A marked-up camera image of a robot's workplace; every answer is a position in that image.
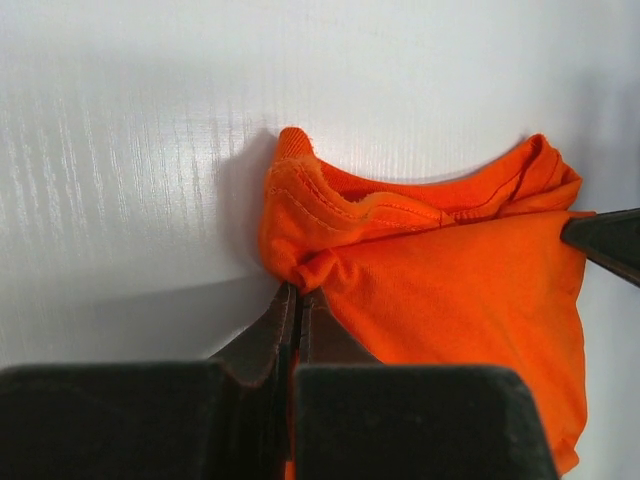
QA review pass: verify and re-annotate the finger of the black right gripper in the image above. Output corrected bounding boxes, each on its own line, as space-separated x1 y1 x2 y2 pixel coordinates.
561 208 640 287

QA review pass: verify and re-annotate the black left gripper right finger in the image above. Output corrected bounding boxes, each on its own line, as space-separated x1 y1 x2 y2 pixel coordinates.
292 291 557 479

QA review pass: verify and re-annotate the orange t shirt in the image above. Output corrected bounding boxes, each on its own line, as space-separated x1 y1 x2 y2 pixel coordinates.
258 127 587 474

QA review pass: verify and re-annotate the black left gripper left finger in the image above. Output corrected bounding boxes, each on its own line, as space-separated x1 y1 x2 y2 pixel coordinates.
1 284 298 479

